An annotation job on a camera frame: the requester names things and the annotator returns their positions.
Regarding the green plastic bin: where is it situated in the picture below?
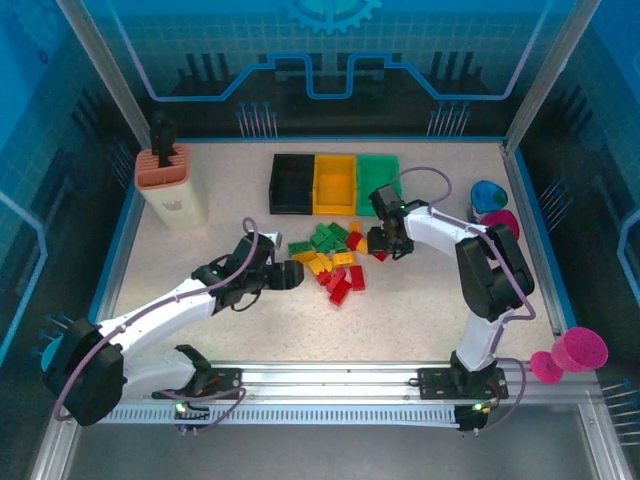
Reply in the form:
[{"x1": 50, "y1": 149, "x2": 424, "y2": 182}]
[{"x1": 355, "y1": 153, "x2": 405, "y2": 217}]

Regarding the yellow plastic bin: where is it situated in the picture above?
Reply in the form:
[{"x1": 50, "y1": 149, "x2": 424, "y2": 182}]
[{"x1": 312, "y1": 153, "x2": 359, "y2": 216}]

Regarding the black plastic bin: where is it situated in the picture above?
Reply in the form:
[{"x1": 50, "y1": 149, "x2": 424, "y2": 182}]
[{"x1": 268, "y1": 153, "x2": 317, "y2": 216}]

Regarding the blue plastic cup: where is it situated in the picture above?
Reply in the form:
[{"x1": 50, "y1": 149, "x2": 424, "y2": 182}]
[{"x1": 469, "y1": 179, "x2": 509, "y2": 224}]

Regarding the cream pink knife block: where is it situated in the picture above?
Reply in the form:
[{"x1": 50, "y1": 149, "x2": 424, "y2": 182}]
[{"x1": 134, "y1": 145, "x2": 210, "y2": 231}]

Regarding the magenta plastic cup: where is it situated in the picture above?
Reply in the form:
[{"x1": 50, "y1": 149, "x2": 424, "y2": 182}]
[{"x1": 478, "y1": 208, "x2": 521, "y2": 241}]

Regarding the black controller box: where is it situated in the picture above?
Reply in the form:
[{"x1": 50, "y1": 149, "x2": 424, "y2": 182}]
[
  {"x1": 455, "y1": 399, "x2": 495, "y2": 435},
  {"x1": 172, "y1": 399, "x2": 212, "y2": 435}
]

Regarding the pink plastic goblet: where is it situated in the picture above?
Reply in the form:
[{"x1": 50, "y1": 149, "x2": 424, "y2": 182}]
[{"x1": 529, "y1": 326, "x2": 610, "y2": 385}]

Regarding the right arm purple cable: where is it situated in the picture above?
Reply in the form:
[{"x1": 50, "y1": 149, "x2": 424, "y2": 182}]
[{"x1": 389, "y1": 167, "x2": 536, "y2": 436}]

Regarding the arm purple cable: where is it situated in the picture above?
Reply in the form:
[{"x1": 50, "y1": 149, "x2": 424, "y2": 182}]
[
  {"x1": 53, "y1": 217, "x2": 261, "y2": 435},
  {"x1": 389, "y1": 167, "x2": 536, "y2": 436}
]

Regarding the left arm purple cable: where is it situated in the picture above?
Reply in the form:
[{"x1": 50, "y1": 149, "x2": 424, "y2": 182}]
[{"x1": 53, "y1": 217, "x2": 261, "y2": 435}]

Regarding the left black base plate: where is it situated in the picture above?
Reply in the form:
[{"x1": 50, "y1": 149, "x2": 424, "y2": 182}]
[{"x1": 152, "y1": 364, "x2": 246, "y2": 401}]

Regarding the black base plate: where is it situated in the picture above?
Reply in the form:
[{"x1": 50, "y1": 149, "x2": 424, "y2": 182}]
[
  {"x1": 152, "y1": 364, "x2": 246, "y2": 401},
  {"x1": 417, "y1": 366, "x2": 510, "y2": 401}
]

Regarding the aluminium mounting rail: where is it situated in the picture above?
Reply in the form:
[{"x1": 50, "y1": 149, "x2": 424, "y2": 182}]
[{"x1": 107, "y1": 359, "x2": 601, "y2": 402}]

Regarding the aluminium side rail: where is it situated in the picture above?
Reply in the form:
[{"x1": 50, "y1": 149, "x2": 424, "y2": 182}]
[{"x1": 501, "y1": 141, "x2": 569, "y2": 335}]

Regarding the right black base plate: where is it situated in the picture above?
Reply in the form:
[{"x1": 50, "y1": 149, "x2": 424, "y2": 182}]
[{"x1": 417, "y1": 366, "x2": 510, "y2": 401}]

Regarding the white slotted cable duct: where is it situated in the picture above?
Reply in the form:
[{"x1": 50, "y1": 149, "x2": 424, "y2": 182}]
[{"x1": 79, "y1": 403, "x2": 461, "y2": 426}]

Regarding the black knife handle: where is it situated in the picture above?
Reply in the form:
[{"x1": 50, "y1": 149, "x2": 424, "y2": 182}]
[{"x1": 150, "y1": 110, "x2": 177, "y2": 169}]

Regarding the aluminium frame post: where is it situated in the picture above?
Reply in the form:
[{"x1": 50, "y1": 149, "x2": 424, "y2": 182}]
[
  {"x1": 54, "y1": 0, "x2": 154, "y2": 151},
  {"x1": 503, "y1": 0, "x2": 604, "y2": 151}
]

